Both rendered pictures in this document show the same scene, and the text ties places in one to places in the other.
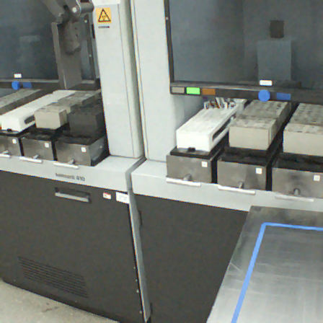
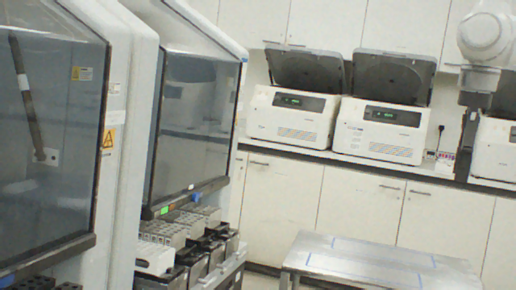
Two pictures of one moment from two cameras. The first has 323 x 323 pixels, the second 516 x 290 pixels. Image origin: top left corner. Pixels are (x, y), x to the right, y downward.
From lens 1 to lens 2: 1.94 m
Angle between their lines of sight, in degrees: 97
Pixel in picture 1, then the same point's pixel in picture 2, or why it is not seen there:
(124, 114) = (103, 267)
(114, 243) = not seen: outside the picture
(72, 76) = not seen: hidden behind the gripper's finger
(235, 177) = (197, 275)
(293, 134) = (195, 224)
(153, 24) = (142, 147)
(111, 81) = (99, 227)
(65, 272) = not seen: outside the picture
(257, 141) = (181, 241)
